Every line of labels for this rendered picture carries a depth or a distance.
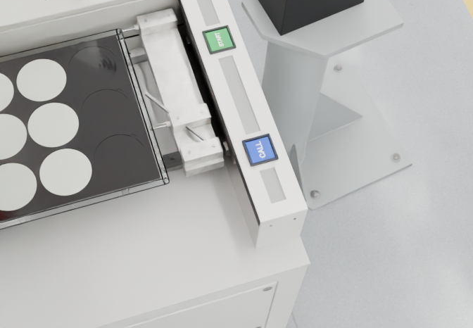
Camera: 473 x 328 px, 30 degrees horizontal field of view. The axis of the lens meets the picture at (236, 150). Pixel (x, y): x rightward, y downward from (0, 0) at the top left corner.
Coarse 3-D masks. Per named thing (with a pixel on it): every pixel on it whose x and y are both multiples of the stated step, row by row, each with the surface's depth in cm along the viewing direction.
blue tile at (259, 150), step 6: (264, 138) 169; (246, 144) 168; (252, 144) 168; (258, 144) 168; (264, 144) 168; (270, 144) 168; (252, 150) 168; (258, 150) 168; (264, 150) 168; (270, 150) 168; (252, 156) 167; (258, 156) 167; (264, 156) 167; (270, 156) 167; (252, 162) 167
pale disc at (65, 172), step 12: (48, 156) 172; (60, 156) 172; (72, 156) 172; (84, 156) 173; (48, 168) 171; (60, 168) 171; (72, 168) 171; (84, 168) 171; (48, 180) 170; (60, 180) 170; (72, 180) 170; (84, 180) 170; (60, 192) 169; (72, 192) 169
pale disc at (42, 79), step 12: (36, 60) 182; (48, 60) 182; (24, 72) 180; (36, 72) 180; (48, 72) 181; (60, 72) 181; (24, 84) 179; (36, 84) 179; (48, 84) 179; (60, 84) 180; (36, 96) 178; (48, 96) 178
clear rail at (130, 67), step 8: (120, 32) 185; (120, 40) 185; (128, 56) 183; (128, 64) 182; (136, 80) 180; (136, 88) 180; (136, 96) 179; (144, 104) 178; (144, 112) 177; (144, 120) 177; (152, 128) 176; (152, 136) 175; (152, 144) 174; (160, 152) 174; (160, 160) 173; (160, 168) 172; (168, 176) 172
